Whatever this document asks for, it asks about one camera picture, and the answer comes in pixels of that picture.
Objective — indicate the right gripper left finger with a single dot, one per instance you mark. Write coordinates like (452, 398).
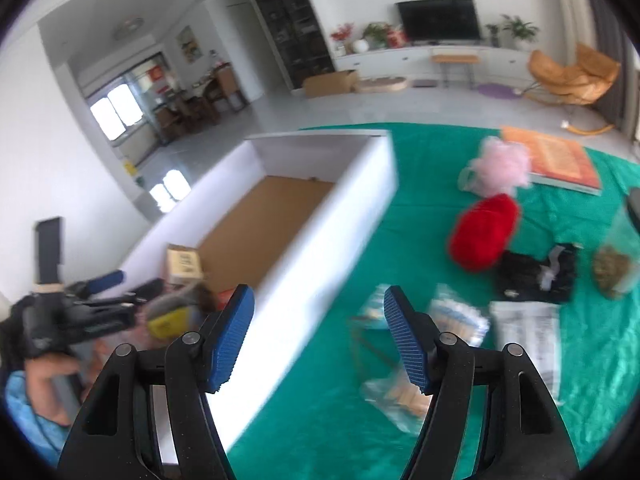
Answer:
(114, 434)

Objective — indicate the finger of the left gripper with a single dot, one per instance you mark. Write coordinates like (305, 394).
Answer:
(140, 292)
(84, 290)

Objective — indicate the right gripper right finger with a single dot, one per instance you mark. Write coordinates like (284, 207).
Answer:
(523, 434)

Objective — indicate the blue garbage bag roll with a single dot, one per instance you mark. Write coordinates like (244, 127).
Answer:
(171, 315)

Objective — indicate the yellow tissue packet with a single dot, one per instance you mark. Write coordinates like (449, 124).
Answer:
(182, 265)

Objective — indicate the blue sleeved forearm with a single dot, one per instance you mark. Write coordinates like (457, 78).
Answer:
(46, 438)

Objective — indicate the person's left hand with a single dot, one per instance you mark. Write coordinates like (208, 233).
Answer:
(44, 398)

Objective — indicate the red sachet packet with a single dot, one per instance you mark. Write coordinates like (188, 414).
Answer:
(401, 402)

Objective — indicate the white printed plastic pouch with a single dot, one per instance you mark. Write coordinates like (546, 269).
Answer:
(535, 326)

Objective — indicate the bag of wooden sticks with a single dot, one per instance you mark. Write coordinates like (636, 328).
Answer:
(452, 314)

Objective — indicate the black lace fabric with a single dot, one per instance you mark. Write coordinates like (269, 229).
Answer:
(523, 278)

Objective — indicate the white cardboard box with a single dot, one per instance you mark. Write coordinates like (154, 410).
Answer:
(289, 214)

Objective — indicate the green satin tablecloth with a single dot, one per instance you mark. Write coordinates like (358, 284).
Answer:
(318, 425)

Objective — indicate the red yarn ball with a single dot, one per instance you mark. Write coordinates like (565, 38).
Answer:
(483, 233)

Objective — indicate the clear jar black lid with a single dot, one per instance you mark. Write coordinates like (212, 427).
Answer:
(615, 265)

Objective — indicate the wooden dining chair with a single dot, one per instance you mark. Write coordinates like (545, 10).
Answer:
(223, 87)

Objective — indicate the pink mesh bath pouf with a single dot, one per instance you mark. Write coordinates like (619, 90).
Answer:
(501, 167)

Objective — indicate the orange hardcover book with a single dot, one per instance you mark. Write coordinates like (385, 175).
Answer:
(557, 162)

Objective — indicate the brown cardboard box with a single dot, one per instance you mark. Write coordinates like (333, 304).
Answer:
(331, 84)

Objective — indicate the beige pet bed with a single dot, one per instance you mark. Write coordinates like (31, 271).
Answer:
(382, 85)

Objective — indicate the black glass display cabinet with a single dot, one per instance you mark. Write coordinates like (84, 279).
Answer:
(295, 32)

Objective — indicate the white TV cabinet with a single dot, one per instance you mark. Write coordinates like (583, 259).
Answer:
(494, 64)

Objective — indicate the red flowers in vase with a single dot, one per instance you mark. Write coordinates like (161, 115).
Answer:
(340, 37)

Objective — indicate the round white vase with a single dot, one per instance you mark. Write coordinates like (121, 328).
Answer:
(360, 46)

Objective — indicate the purple round floor mat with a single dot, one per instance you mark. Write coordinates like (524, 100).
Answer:
(497, 91)

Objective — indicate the leafy plant with red pot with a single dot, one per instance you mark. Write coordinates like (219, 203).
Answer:
(380, 35)

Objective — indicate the orange rocking lounge chair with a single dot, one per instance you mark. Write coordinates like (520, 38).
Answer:
(582, 84)

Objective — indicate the small wooden bench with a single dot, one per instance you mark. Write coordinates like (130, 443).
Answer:
(468, 61)

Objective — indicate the small dark potted plant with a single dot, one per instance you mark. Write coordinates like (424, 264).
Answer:
(494, 34)

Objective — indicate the black flat television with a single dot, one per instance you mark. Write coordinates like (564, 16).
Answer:
(439, 20)

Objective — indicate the green potted plant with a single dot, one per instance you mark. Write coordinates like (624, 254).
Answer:
(523, 33)

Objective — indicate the framed wall painting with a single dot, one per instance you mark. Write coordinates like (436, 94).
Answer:
(189, 45)

